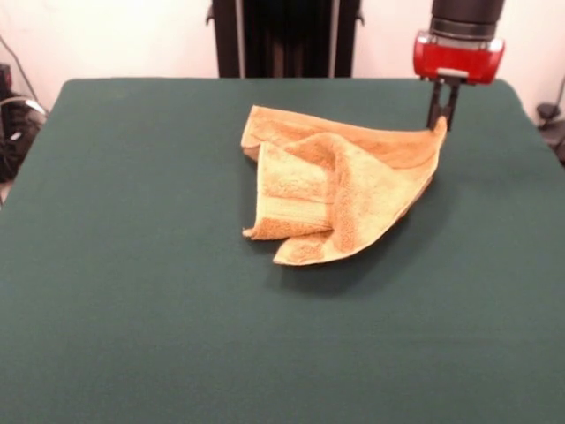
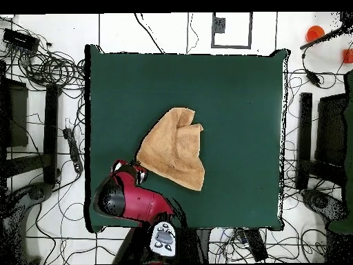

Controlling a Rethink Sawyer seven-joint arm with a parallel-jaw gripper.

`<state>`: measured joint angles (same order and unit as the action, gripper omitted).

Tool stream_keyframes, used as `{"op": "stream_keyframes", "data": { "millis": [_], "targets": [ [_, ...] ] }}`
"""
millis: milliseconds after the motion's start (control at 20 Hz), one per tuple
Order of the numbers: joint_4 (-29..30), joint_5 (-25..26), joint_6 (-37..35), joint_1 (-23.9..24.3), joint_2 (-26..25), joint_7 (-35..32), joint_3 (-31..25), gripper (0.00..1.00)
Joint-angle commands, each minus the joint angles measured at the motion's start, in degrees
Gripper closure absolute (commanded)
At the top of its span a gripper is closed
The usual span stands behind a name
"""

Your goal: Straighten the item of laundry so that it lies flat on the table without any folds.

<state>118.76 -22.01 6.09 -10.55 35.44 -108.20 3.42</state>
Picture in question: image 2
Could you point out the black upright bar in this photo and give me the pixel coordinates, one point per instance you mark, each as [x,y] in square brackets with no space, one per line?
[51,132]
[304,138]

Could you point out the grey square frame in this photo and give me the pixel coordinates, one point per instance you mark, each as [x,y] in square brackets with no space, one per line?
[231,46]

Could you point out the tan terry towel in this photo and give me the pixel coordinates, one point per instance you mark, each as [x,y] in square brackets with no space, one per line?
[173,149]

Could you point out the black rod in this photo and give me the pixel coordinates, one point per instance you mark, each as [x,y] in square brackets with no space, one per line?
[320,40]

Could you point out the dark green table cloth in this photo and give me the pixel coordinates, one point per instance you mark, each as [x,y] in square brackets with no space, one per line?
[234,110]

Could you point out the black power strip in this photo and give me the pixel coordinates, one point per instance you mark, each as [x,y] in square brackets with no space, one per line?
[74,150]

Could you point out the dark grey square block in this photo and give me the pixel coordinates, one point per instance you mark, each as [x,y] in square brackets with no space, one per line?
[218,25]

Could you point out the black flat panel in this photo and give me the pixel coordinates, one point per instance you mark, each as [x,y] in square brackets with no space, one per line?
[16,116]
[331,129]

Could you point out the grey chair base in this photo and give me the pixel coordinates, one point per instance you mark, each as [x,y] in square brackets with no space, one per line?
[320,203]
[35,193]

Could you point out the dark green cloth piece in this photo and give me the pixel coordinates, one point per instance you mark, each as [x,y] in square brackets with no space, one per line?
[349,138]

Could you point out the black electronics box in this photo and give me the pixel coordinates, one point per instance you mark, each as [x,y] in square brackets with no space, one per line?
[20,40]

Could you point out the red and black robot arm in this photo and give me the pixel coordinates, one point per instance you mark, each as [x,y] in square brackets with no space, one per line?
[138,198]

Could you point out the orange cup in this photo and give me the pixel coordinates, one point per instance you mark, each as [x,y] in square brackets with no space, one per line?
[314,33]

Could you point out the black power adapter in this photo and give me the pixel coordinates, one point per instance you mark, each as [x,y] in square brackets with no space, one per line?
[313,78]

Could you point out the orange block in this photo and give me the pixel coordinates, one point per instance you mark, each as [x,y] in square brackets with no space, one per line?
[348,56]

